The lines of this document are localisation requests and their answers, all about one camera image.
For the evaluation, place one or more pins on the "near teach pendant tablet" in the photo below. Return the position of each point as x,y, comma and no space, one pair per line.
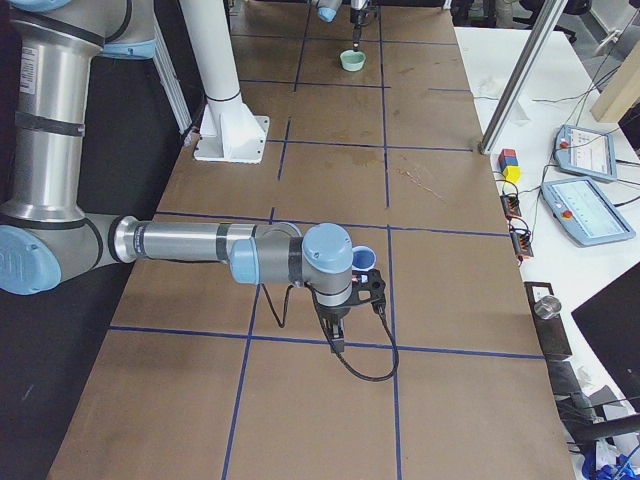
585,213

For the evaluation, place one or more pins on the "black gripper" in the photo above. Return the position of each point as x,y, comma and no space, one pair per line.
357,15
332,314

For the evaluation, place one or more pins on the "red blue yellow blocks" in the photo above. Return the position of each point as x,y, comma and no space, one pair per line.
509,165

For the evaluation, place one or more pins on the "black power connector strip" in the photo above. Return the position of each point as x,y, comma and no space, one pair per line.
519,231

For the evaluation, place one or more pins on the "far teach pendant tablet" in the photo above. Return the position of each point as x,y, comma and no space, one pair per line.
584,151

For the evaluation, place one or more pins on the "mint green bowl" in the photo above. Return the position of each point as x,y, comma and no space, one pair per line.
352,60

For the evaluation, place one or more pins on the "metal cylinder weight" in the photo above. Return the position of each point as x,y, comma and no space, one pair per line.
547,307

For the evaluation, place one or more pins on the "light blue cup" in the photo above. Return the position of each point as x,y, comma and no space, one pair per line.
364,258

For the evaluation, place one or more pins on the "white pedestal column base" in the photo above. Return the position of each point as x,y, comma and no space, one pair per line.
229,131

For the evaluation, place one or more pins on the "wooden board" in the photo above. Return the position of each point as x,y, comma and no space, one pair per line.
621,92

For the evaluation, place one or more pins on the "aluminium frame post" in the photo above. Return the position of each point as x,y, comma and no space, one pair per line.
537,39

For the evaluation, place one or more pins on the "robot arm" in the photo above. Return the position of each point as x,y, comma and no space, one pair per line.
55,232
328,9

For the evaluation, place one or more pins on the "teach pendant tablet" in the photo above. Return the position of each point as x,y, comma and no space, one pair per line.
584,151
585,213

